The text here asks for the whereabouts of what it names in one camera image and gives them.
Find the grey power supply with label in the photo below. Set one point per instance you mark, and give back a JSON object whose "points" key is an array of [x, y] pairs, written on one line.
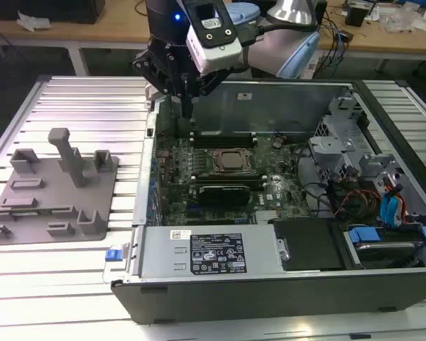
{"points": [[163, 255]]}

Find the tall black box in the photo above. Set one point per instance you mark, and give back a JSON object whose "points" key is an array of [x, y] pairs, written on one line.
{"points": [[321, 14]]}

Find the grey plastic parts rack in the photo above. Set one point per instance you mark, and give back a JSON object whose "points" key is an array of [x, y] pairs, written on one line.
{"points": [[74, 213]]}

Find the clear plastic bags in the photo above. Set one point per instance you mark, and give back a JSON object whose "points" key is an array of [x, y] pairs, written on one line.
{"points": [[404, 19]]}

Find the black drive bay cover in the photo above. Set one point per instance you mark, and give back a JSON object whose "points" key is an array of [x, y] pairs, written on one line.
{"points": [[309, 245]]}

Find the small silver heatsink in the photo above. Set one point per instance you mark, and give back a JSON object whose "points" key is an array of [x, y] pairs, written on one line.
{"points": [[268, 217]]}

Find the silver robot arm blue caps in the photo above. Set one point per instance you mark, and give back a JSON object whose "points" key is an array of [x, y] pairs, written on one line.
{"points": [[280, 49]]}

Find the silver CPU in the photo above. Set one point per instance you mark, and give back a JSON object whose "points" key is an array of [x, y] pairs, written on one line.
{"points": [[233, 160]]}

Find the wooden desk white frame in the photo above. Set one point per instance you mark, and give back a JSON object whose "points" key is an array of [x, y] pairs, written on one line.
{"points": [[128, 32]]}

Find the black RAM slot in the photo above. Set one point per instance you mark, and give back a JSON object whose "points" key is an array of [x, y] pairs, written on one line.
{"points": [[223, 135], [223, 143]]}

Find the blue case latch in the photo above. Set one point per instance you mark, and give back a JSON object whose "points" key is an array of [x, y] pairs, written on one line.
{"points": [[113, 255]]}

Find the hard disk in blue carrier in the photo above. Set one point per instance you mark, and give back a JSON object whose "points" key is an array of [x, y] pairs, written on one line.
{"points": [[383, 248]]}

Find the crumpled white paper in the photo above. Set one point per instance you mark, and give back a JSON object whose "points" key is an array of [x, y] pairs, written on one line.
{"points": [[33, 21]]}

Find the black graphics card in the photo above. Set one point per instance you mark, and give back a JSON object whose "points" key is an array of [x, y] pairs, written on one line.
{"points": [[223, 195]]}

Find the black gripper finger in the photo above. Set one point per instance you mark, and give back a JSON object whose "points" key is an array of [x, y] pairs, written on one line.
{"points": [[156, 72], [211, 83]]}

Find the small black device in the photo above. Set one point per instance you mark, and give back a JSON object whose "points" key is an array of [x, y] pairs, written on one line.
{"points": [[346, 36]]}

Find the green motherboard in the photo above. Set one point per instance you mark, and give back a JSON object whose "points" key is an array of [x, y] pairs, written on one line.
{"points": [[287, 184]]}

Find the large black box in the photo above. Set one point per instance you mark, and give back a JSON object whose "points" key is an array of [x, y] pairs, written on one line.
{"points": [[49, 9]]}

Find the grey metal drive cage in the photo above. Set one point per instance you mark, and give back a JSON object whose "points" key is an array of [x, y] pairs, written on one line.
{"points": [[332, 144]]}

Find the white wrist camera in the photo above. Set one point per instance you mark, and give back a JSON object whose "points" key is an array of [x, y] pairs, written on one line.
{"points": [[214, 49]]}

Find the round coin battery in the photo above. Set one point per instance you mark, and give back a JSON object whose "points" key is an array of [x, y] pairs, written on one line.
{"points": [[277, 144]]}

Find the white tag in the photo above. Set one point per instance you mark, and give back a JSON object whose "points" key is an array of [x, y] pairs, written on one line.
{"points": [[311, 67]]}

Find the black open PC case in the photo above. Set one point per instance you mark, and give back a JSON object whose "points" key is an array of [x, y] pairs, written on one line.
{"points": [[270, 302]]}

